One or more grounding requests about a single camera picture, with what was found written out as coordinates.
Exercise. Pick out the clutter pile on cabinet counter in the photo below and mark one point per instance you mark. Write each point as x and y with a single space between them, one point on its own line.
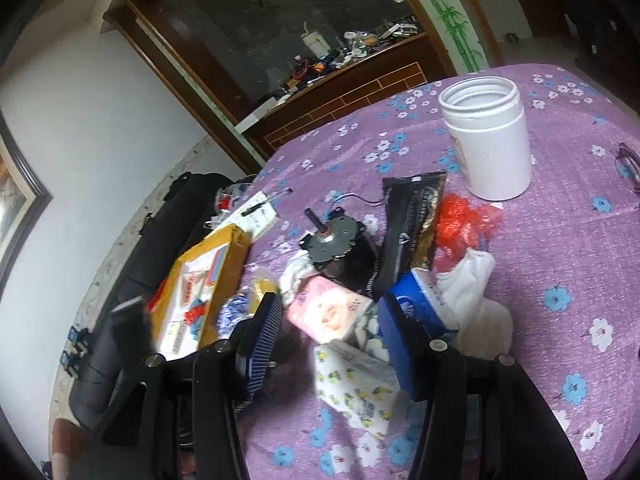
350 42

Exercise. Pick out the black pen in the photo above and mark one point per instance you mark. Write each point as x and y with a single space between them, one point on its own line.
257 208

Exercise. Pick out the blue floral tissue pack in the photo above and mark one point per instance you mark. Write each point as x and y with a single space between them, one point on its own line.
420 297

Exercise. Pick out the white flat box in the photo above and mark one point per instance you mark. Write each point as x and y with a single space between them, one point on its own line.
255 116

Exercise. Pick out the white sock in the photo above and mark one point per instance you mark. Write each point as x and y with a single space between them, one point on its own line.
480 300

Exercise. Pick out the blue white patterned cloth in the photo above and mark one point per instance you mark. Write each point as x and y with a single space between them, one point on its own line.
237 310

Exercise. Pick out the red plastic bag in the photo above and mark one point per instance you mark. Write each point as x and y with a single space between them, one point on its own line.
457 225

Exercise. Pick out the white kettle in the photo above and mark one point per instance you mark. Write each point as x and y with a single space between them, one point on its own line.
315 42

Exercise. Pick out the black sofa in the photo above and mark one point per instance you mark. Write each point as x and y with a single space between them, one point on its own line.
150 260

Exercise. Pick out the pink tissue pack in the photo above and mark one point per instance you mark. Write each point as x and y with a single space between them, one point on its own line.
325 310

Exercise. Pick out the white notepad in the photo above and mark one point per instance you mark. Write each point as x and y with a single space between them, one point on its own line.
260 220

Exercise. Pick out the clear pen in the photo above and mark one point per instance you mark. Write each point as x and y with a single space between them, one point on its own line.
280 193

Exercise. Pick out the white plastic jar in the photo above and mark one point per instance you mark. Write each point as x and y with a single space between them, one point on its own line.
495 160

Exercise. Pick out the purple frame eyeglasses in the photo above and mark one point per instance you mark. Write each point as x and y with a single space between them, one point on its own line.
625 152

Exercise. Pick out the green bamboo painted panel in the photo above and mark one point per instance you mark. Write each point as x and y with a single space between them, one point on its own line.
450 15

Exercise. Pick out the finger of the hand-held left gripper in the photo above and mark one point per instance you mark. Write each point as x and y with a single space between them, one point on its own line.
131 325

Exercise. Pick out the wooden glass display cabinet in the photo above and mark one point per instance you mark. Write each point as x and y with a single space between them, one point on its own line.
350 90

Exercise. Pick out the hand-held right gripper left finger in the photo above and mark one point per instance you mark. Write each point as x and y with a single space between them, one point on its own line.
260 345

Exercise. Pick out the black electric motor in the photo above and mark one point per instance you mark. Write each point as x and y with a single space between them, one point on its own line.
332 242

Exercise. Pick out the yellow cardboard box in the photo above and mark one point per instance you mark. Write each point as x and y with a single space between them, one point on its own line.
230 260

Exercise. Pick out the black snack packet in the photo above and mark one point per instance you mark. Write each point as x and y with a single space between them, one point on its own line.
405 230

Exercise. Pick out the white yellow-print tissue pack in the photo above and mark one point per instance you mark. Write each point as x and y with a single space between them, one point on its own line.
350 385

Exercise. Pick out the dark framed wall picture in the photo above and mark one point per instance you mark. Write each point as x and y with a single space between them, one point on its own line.
35 185

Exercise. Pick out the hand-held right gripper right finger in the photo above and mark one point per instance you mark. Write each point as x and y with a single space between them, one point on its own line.
400 345

